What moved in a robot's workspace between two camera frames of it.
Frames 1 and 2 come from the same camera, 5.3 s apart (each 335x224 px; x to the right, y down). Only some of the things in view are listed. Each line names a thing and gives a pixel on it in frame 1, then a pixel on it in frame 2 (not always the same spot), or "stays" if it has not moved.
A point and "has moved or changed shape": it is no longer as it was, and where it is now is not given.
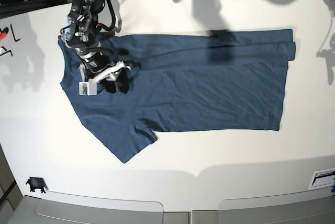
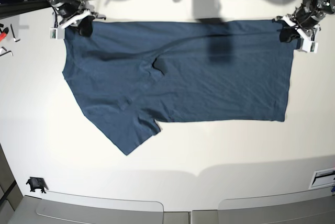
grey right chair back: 313,206 stays
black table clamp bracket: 35,183 stays
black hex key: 13,34 stays
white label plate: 323,179 stays
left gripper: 97,60 -> 64,9
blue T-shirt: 197,81 has moved or changed shape
